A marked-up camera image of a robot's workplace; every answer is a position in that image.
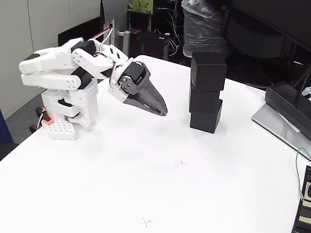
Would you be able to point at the black cube block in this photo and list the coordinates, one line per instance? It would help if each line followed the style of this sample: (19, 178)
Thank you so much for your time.
(203, 100)
(208, 72)
(204, 122)

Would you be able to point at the black desk panel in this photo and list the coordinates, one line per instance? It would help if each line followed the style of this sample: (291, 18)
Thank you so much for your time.
(82, 29)

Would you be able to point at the green perforated board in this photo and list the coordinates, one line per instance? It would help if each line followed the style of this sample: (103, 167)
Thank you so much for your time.
(142, 3)

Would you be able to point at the black monitor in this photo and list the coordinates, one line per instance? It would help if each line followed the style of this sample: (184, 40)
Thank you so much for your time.
(276, 13)

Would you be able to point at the silver monitor stand base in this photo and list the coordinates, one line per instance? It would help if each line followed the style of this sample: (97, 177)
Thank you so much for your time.
(272, 123)

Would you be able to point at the grey metal post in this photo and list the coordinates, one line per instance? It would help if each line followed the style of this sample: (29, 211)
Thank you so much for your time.
(126, 44)

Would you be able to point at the black docking box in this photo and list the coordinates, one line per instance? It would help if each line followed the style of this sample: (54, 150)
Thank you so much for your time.
(291, 106)

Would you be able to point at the black device with labels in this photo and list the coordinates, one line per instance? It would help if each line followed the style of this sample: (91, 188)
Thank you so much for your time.
(305, 224)

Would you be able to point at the black box with orange mark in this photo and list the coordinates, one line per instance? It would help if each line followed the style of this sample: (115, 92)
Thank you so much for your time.
(150, 44)

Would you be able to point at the grey metal cabinet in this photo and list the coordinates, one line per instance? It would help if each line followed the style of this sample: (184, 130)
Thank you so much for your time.
(10, 27)

